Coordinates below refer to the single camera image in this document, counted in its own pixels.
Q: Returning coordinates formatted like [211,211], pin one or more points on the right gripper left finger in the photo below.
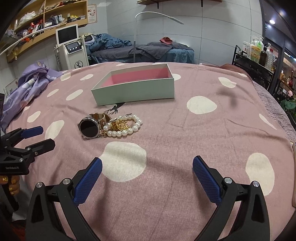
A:
[43,222]

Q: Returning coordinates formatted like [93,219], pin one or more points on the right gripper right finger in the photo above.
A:
[251,222]

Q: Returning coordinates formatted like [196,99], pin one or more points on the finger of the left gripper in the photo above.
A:
[33,150]
[17,135]

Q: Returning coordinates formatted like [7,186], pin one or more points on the brown strap wristwatch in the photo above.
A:
[92,124]

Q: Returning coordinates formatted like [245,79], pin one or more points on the gold chain jewelry pile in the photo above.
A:
[115,128]

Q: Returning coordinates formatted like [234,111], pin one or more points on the left hand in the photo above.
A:
[13,182]

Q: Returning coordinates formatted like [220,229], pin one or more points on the purple floral blanket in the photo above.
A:
[31,84]

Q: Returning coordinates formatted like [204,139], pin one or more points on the white beauty machine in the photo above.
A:
[70,49]

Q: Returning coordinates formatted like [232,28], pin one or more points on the pink polka dot bedspread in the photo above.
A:
[147,189]

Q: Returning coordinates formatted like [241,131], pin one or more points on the blue massage bed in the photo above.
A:
[161,54]

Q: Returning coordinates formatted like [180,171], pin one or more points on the crumpled blue sheets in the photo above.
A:
[105,41]

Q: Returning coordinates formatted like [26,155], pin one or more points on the mint box pink interior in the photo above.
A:
[139,83]

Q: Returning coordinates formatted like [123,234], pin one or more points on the black trolley rack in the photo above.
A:
[257,72]

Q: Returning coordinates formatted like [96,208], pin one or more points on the dark grey blanket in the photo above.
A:
[148,49]

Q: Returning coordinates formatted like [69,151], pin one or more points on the clear bottle on trolley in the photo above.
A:
[270,59]

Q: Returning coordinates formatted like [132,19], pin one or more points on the dark bottle on trolley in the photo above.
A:
[263,56]

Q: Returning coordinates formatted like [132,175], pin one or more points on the red cloth on bed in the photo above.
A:
[166,40]

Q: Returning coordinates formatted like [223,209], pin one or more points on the green label bottle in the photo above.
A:
[256,46]

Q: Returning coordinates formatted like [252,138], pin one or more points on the white arc floor lamp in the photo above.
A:
[149,23]

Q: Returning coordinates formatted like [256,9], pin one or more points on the wooden wall shelf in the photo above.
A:
[39,20]

